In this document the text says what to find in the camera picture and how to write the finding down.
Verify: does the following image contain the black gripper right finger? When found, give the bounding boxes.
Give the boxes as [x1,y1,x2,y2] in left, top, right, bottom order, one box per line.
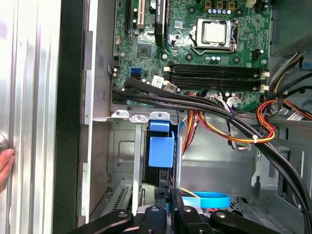
[170,188,287,234]

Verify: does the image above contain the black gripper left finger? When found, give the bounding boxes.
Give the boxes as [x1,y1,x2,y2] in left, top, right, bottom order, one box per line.
[65,187,169,234]

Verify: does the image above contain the blue data wire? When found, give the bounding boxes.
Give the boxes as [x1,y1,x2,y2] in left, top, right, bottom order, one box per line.
[180,191,231,209]

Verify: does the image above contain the hard disk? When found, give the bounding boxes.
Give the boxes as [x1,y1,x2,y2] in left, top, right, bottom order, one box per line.
[145,118,182,195]

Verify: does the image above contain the grey metal disk bay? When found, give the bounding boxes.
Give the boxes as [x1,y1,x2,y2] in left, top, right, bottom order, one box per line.
[92,109,183,220]

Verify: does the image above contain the person's bare hand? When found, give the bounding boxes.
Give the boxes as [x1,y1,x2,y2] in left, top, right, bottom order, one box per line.
[0,149,15,193]

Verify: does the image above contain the grey optical drive cage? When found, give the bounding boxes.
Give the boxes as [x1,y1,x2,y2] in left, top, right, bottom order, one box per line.
[251,114,312,234]

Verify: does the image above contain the black PC case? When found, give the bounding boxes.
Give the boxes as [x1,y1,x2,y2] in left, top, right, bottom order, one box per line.
[53,0,312,234]

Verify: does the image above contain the black RAM slot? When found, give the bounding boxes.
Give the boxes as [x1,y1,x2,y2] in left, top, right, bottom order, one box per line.
[169,74,269,91]
[169,63,270,79]

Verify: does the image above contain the CPU socket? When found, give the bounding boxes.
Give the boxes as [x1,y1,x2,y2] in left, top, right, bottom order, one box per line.
[190,18,240,56]

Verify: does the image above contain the silver CPU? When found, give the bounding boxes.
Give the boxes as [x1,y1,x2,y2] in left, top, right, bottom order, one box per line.
[203,22,226,45]

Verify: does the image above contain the black graphics card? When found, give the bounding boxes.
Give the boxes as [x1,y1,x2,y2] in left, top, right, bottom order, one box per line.
[155,0,169,47]

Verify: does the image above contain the green motherboard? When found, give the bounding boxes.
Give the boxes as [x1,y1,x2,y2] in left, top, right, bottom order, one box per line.
[112,0,272,113]

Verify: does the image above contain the black expansion slot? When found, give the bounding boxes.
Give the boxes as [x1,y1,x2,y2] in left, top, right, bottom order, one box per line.
[124,0,132,39]

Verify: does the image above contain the white expansion slot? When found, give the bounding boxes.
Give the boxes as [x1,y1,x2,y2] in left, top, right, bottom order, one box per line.
[136,0,145,29]

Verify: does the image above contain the grey power supply unit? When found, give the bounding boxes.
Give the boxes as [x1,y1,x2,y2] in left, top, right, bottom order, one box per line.
[269,0,312,58]

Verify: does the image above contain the black cable bundle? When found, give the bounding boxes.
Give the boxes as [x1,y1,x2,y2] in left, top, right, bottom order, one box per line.
[112,77,312,234]

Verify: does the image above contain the orange red wire bundle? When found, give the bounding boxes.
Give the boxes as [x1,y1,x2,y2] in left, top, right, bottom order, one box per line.
[181,98,312,153]

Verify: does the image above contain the yellow black board wires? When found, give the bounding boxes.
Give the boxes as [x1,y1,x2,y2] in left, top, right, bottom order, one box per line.
[267,51,307,98]

